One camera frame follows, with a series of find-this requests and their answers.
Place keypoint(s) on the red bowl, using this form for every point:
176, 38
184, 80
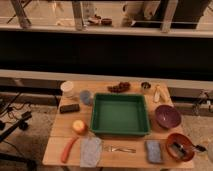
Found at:
181, 139

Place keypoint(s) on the grey folded cloth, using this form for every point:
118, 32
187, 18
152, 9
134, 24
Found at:
90, 153

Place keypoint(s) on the metal fork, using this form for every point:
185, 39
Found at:
121, 149

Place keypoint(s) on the orange carrot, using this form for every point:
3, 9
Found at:
67, 149

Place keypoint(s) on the black rectangular block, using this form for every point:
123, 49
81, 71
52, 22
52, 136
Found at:
69, 108

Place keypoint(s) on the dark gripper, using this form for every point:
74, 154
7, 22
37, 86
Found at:
200, 148

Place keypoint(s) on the small metal cup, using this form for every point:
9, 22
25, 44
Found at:
145, 86

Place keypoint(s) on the green plastic tray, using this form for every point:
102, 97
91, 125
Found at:
120, 114

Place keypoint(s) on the black tripod stand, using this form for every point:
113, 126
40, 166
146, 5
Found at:
30, 164

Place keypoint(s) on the bunch of dark grapes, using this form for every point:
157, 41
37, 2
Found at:
121, 87

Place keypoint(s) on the blue sponge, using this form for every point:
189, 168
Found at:
153, 151

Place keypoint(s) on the purple bowl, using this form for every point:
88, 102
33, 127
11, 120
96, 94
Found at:
167, 116

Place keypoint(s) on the wooden table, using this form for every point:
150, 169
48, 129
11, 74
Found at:
62, 133

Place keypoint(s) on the blue translucent cup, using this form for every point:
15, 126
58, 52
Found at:
86, 98

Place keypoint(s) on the red yellow apple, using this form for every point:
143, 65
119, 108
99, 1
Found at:
79, 127

